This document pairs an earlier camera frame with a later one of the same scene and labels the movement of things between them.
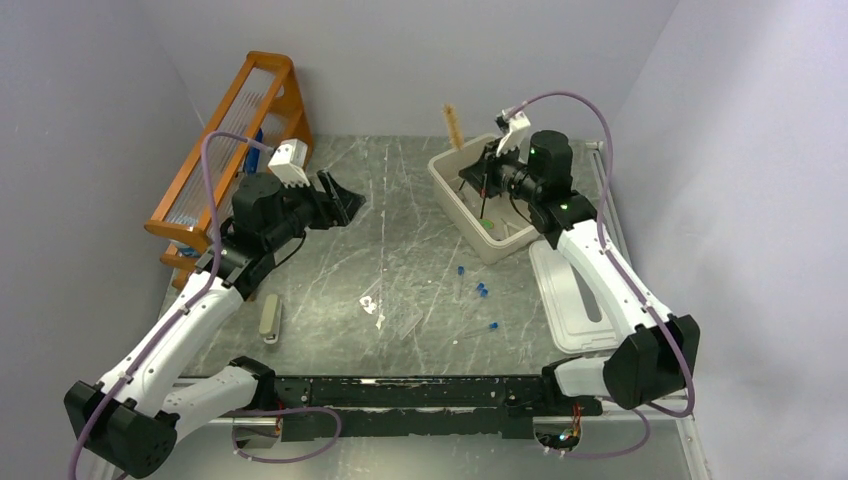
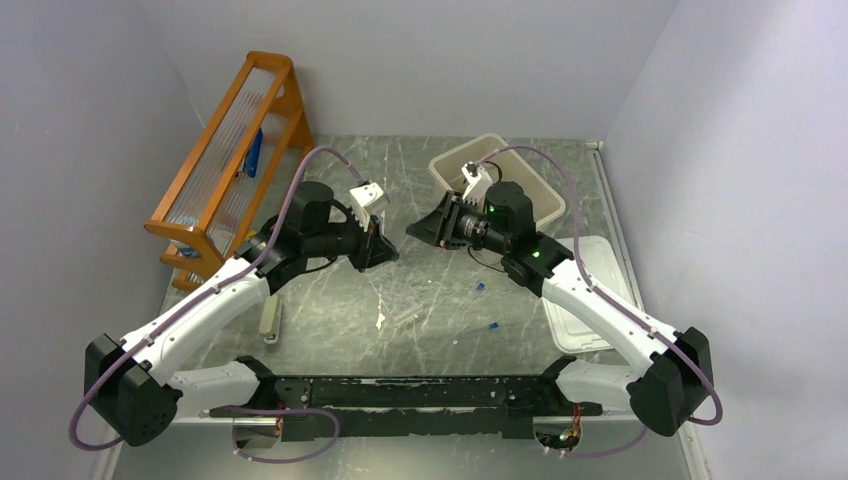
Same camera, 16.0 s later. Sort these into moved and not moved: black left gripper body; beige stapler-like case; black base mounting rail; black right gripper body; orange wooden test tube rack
Moved: black right gripper body; black left gripper body
Not moved: black base mounting rail; orange wooden test tube rack; beige stapler-like case
